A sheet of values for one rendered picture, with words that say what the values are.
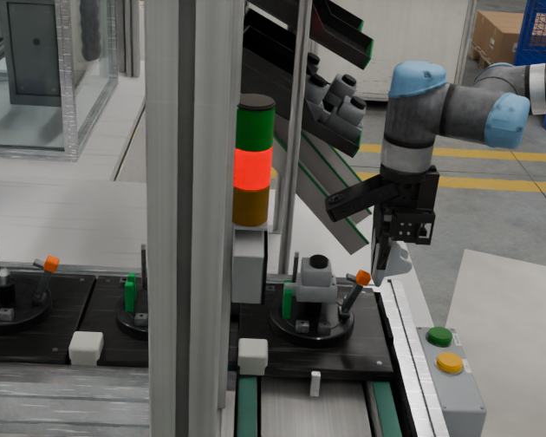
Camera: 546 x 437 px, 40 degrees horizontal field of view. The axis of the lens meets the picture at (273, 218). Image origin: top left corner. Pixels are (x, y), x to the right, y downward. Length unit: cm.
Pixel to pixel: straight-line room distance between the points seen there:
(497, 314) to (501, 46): 477
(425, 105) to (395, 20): 411
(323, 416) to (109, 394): 32
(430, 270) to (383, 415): 231
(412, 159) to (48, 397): 64
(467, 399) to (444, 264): 233
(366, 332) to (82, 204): 88
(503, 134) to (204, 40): 83
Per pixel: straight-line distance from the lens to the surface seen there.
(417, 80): 108
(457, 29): 529
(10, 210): 189
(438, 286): 333
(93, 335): 121
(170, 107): 28
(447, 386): 122
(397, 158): 112
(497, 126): 108
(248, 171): 91
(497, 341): 153
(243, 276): 93
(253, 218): 94
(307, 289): 122
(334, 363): 120
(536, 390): 143
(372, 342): 126
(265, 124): 89
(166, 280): 31
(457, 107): 108
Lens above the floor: 170
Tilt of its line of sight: 27 degrees down
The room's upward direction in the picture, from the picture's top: 4 degrees clockwise
